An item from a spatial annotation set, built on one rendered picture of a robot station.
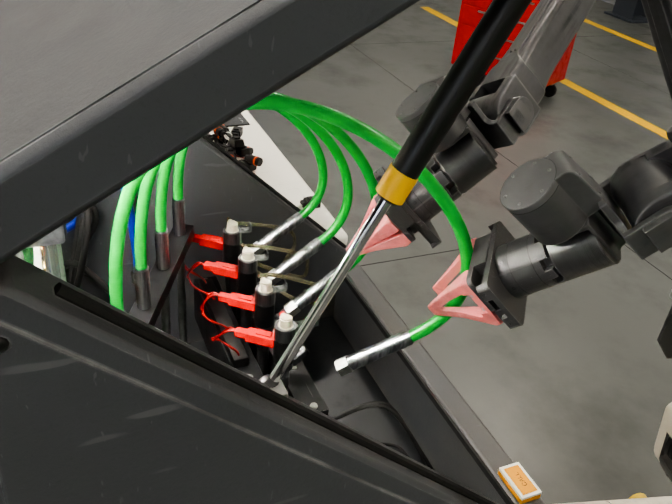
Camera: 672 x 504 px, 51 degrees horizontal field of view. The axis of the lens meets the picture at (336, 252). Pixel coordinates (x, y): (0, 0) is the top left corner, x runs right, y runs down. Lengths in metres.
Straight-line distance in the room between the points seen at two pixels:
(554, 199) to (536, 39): 0.34
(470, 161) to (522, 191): 0.18
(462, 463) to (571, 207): 0.48
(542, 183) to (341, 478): 0.30
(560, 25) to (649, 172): 0.33
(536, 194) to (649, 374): 2.25
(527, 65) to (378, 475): 0.54
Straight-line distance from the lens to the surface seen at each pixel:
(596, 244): 0.68
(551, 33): 0.95
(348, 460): 0.52
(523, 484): 0.94
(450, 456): 1.05
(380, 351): 0.80
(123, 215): 0.73
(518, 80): 0.87
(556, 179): 0.63
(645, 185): 0.68
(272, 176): 1.49
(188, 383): 0.41
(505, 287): 0.72
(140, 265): 0.87
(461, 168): 0.81
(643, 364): 2.88
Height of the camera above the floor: 1.65
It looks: 32 degrees down
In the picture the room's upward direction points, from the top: 6 degrees clockwise
